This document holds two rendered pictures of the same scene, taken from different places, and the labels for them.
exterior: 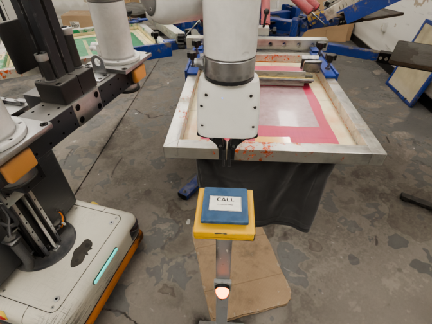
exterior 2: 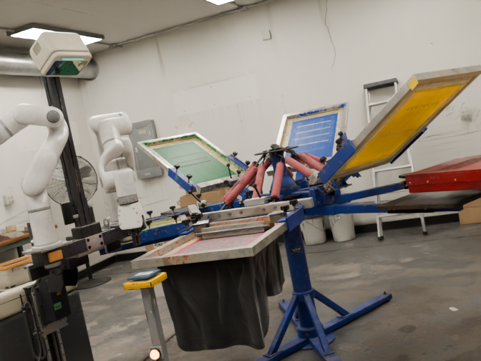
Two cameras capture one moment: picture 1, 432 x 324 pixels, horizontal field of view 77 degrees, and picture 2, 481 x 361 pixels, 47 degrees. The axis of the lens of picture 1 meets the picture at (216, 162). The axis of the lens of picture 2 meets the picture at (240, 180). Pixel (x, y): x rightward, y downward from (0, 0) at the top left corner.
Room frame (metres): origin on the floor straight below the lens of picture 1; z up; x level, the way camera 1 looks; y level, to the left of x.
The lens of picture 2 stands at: (-1.55, -1.17, 1.43)
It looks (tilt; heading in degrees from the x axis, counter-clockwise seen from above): 4 degrees down; 19
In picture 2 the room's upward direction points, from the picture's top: 11 degrees counter-clockwise
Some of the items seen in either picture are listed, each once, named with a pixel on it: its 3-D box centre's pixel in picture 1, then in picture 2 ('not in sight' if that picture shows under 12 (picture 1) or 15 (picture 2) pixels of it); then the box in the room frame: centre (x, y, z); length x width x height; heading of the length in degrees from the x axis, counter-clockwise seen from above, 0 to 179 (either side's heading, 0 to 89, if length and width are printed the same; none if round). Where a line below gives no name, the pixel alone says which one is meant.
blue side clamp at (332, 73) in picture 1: (321, 68); (292, 219); (1.18, -0.46, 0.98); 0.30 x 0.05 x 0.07; 177
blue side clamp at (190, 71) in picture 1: (195, 65); (195, 231); (1.21, 0.09, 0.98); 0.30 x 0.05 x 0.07; 177
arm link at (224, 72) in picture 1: (224, 63); (126, 199); (0.40, -0.01, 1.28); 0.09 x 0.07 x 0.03; 87
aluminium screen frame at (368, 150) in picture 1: (261, 91); (225, 237); (0.96, -0.17, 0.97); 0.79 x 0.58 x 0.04; 177
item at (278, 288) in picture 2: not in sight; (270, 283); (0.89, -0.38, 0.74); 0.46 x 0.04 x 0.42; 177
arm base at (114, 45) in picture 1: (108, 30); (116, 207); (0.84, 0.31, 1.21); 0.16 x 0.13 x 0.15; 74
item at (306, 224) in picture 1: (260, 191); (210, 304); (0.67, -0.16, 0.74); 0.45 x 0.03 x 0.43; 87
